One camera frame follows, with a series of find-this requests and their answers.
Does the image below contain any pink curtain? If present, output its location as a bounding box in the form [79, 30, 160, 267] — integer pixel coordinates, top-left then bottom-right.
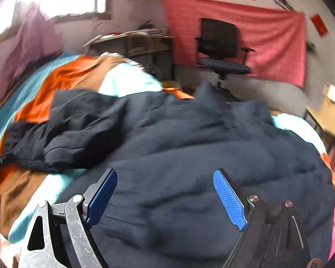
[0, 4, 63, 99]

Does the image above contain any red paper wall decoration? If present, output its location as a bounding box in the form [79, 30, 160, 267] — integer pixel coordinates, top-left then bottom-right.
[310, 14, 328, 37]

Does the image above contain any multicolour striped bed blanket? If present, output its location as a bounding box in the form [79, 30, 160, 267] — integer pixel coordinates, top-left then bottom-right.
[0, 51, 335, 260]

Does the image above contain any wooden chair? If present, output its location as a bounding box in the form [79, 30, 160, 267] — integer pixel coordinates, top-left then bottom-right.
[303, 82, 335, 151]

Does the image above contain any yellow green plastic bin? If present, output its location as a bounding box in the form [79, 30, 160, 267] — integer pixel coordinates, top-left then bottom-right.
[161, 80, 182, 90]

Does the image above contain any wooden desk with shelves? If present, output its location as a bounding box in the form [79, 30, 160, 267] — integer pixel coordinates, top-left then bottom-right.
[81, 28, 175, 80]

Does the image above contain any red checked wall cloth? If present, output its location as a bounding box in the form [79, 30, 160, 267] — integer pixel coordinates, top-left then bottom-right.
[162, 0, 306, 87]

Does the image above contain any dark navy puffer jacket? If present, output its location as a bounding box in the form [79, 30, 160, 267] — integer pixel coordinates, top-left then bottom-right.
[4, 82, 335, 268]

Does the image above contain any black office chair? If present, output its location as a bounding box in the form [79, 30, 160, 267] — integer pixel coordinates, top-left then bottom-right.
[195, 18, 255, 102]

